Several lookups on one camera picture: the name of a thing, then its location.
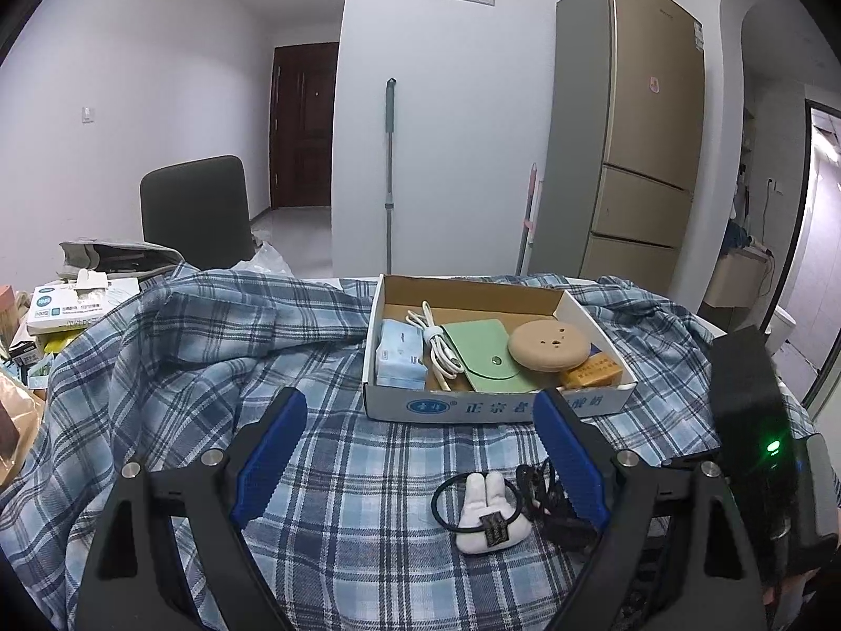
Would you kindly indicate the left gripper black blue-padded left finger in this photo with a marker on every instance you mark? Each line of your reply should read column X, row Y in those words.
column 134, row 577

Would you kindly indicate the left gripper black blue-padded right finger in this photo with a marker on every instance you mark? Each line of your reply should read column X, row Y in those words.
column 705, row 573

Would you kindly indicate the yellow blue small box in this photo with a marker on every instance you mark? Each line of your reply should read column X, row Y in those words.
column 599, row 371

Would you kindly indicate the round tan cookie plush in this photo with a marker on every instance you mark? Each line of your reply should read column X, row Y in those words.
column 548, row 346

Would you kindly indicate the green snap pouch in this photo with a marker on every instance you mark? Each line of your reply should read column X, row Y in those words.
column 489, row 368

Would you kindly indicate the blue tissue pack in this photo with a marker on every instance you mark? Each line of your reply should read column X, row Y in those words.
column 399, row 356

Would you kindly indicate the person's right hand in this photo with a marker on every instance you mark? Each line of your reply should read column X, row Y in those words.
column 806, row 601

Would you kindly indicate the blue plaid cloth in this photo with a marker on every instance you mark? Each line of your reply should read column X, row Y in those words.
column 349, row 539

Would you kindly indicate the beige cabinet in doorway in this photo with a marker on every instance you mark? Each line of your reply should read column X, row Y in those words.
column 737, row 279

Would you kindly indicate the brown paper bag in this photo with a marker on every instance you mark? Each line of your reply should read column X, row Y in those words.
column 21, row 417

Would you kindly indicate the cardboard tray box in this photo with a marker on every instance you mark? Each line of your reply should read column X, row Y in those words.
column 448, row 397

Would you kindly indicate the white blue box stack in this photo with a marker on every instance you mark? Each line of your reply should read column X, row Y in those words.
column 65, row 306

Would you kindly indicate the grey folded bag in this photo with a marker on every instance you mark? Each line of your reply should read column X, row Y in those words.
column 139, row 260

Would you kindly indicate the dark green chair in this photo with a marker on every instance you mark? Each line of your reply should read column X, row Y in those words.
column 200, row 209

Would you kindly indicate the gold refrigerator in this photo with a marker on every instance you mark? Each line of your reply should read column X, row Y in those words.
column 624, row 141

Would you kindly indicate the brown wooden door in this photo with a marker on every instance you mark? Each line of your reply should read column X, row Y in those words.
column 301, row 124

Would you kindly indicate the pink broom handle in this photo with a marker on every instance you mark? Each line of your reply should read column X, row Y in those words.
column 528, row 219

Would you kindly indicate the white light switch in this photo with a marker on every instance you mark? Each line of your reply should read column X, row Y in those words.
column 88, row 114

